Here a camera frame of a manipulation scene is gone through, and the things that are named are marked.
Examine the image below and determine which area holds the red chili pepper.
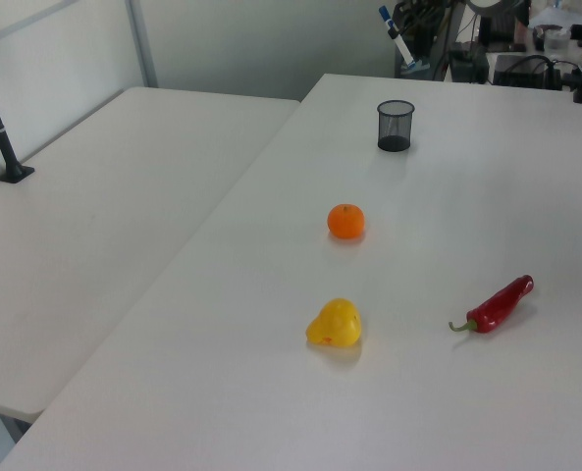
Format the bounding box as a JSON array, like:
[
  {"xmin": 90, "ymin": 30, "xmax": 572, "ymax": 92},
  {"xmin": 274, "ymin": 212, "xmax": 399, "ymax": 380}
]
[{"xmin": 448, "ymin": 274, "xmax": 535, "ymax": 337}]

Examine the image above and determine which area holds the blue and white marker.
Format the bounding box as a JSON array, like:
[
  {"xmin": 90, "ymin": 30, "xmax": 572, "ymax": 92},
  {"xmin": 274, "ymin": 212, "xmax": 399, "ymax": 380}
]
[{"xmin": 377, "ymin": 5, "xmax": 418, "ymax": 68}]

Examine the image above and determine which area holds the white round lamp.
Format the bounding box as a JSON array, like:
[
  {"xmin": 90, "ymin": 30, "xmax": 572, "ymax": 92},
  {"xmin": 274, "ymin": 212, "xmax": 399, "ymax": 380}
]
[{"xmin": 466, "ymin": 0, "xmax": 503, "ymax": 16}]

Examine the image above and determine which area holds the teal and white shoe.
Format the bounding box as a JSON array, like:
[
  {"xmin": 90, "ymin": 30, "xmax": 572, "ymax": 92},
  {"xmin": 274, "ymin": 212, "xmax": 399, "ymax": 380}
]
[{"xmin": 400, "ymin": 57, "xmax": 432, "ymax": 75}]

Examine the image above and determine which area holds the gray partition rail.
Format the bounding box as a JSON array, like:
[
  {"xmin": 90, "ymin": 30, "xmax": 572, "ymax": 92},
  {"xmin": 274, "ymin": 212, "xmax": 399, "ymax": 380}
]
[{"xmin": 0, "ymin": 0, "xmax": 83, "ymax": 50}]

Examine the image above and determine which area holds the dark rectangular monitor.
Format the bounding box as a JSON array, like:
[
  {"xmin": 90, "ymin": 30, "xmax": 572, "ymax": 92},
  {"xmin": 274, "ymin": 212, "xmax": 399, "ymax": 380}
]
[{"xmin": 479, "ymin": 14, "xmax": 517, "ymax": 43}]

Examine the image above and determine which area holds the flat black electronics box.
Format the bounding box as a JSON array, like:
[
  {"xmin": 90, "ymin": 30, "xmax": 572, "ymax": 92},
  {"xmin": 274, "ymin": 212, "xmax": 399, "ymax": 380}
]
[{"xmin": 492, "ymin": 53, "xmax": 564, "ymax": 91}]

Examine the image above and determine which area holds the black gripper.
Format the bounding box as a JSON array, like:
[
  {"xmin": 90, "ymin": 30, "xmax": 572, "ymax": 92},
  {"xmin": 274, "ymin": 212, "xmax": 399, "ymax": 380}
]
[{"xmin": 390, "ymin": 0, "xmax": 450, "ymax": 39}]

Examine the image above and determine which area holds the clear plastic container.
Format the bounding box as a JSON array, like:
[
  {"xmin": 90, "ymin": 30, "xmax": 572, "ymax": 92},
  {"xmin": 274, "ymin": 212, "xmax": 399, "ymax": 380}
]
[{"xmin": 542, "ymin": 27, "xmax": 572, "ymax": 53}]

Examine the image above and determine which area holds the orange mandarin fruit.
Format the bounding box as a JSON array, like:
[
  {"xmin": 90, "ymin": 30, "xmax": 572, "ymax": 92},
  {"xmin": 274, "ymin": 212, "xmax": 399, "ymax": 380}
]
[{"xmin": 327, "ymin": 202, "xmax": 366, "ymax": 240}]

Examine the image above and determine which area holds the black mesh pen cup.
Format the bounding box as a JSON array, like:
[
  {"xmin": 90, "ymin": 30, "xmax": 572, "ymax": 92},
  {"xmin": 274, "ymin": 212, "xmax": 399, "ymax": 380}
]
[{"xmin": 376, "ymin": 99, "xmax": 416, "ymax": 152}]

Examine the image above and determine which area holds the gray partition post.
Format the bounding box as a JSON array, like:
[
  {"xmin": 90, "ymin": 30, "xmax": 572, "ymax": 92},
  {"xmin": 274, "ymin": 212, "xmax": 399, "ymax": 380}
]
[{"xmin": 125, "ymin": 0, "xmax": 159, "ymax": 89}]

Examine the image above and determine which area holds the white adjacent table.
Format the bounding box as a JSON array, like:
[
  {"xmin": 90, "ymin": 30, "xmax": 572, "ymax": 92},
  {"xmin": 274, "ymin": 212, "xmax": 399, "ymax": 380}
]
[{"xmin": 0, "ymin": 86, "xmax": 301, "ymax": 424}]

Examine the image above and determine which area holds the small dark equipment box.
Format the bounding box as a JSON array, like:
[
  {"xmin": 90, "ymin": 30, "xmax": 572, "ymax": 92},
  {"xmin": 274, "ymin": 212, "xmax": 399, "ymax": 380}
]
[{"xmin": 448, "ymin": 42, "xmax": 489, "ymax": 83}]

